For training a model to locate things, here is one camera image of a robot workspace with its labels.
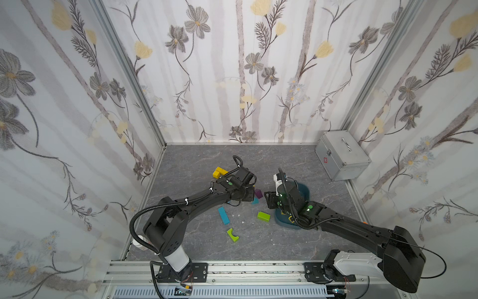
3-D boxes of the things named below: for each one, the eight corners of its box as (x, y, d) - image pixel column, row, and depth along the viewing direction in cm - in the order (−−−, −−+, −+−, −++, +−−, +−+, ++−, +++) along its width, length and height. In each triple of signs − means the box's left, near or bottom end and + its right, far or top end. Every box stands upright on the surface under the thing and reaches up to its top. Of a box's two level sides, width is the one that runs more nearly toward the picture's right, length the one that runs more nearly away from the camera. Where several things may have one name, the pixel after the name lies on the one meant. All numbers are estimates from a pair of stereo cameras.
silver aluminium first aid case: (330, 182, 105) (342, 164, 92) (310, 146, 123) (319, 126, 110) (358, 179, 106) (374, 160, 93) (335, 143, 125) (345, 123, 112)
